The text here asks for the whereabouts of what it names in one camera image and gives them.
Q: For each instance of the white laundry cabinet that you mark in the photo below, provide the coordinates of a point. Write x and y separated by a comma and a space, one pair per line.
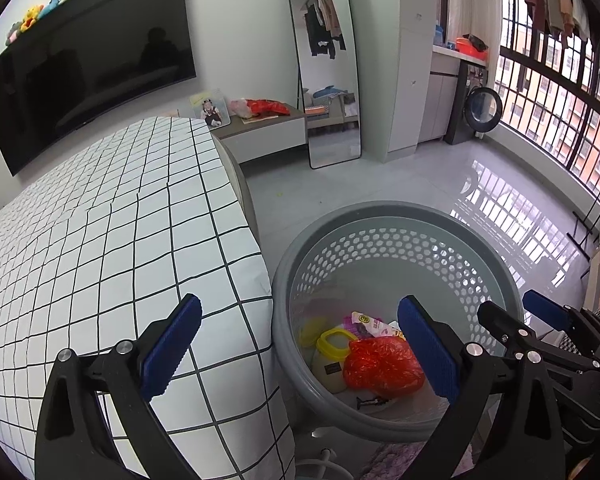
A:
437, 100

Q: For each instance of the row of plush toys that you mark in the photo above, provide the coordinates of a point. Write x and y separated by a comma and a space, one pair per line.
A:
55, 0

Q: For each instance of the beige round sponge pad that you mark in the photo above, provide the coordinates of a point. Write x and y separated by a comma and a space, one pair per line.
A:
327, 375

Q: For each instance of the black window grille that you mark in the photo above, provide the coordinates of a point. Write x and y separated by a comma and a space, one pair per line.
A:
555, 90

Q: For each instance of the blue plastic container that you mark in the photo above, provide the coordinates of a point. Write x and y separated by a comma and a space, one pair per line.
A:
439, 34

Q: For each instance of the pink snack packet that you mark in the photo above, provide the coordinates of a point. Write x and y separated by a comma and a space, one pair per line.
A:
375, 325

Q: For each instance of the black clothes drying rack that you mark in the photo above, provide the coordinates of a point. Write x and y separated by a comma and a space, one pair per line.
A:
587, 225

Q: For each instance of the black spiked fish toy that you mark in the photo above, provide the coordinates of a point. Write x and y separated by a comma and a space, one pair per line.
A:
372, 401

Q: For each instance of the pink rug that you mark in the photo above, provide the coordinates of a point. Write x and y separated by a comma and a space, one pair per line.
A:
395, 462

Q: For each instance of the framed child picture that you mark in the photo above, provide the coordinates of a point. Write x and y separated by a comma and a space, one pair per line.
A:
210, 110

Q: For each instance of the orange plastic basin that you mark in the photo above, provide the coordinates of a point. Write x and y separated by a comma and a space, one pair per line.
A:
470, 46

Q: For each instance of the red plastic bag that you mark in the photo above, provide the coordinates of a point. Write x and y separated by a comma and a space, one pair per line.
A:
385, 365

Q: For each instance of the black framed standing mirror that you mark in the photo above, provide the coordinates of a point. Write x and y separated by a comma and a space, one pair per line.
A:
325, 85

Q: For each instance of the dark washing machine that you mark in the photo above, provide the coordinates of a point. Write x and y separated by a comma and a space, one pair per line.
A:
475, 107

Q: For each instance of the white plastic stand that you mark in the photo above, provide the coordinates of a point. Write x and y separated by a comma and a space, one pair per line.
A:
325, 465

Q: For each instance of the grey low cabinet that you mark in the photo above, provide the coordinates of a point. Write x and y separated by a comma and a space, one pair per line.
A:
265, 135

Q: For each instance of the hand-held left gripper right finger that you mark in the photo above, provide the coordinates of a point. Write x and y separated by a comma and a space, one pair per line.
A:
430, 350

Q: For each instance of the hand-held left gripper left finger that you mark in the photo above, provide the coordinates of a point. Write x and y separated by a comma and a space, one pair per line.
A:
172, 345

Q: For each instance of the black wall television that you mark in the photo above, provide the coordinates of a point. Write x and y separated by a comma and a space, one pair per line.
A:
90, 70

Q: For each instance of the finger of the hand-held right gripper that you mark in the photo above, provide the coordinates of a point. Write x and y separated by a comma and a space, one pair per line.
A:
505, 325
545, 307

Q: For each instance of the grey perforated laundry basket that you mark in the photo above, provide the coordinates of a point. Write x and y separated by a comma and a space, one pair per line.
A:
380, 250

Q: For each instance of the red bag with print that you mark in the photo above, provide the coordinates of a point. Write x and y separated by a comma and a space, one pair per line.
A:
267, 106

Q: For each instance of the yellow plastic lid frame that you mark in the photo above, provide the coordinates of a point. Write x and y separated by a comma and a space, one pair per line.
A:
325, 345

